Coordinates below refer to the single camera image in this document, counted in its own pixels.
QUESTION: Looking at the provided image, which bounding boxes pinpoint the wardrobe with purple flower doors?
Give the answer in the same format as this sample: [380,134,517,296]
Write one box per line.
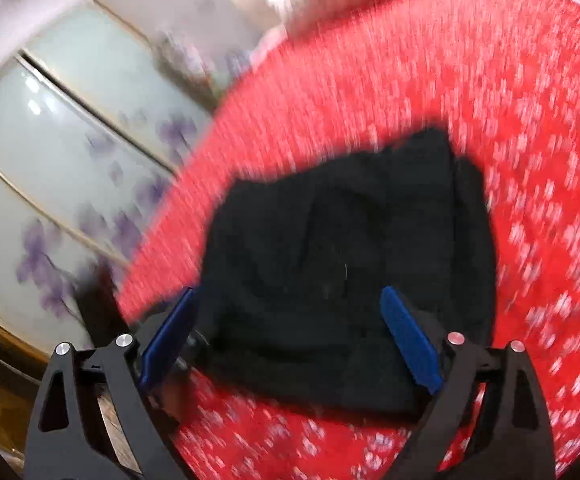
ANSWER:
[0,0,221,376]

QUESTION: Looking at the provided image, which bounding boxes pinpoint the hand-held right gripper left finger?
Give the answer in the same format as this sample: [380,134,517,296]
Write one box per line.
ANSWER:
[24,287,201,480]

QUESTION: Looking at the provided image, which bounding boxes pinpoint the black pants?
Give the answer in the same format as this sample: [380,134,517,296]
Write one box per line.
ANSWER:
[197,127,499,418]

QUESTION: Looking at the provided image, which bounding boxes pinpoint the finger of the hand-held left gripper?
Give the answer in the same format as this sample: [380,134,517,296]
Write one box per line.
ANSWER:
[76,262,120,350]

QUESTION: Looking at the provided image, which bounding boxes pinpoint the red floral bedspread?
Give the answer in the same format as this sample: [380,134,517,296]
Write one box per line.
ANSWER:
[114,0,580,480]

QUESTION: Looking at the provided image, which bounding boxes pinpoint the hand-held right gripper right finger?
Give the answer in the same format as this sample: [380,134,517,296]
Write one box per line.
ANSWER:
[380,286,557,480]

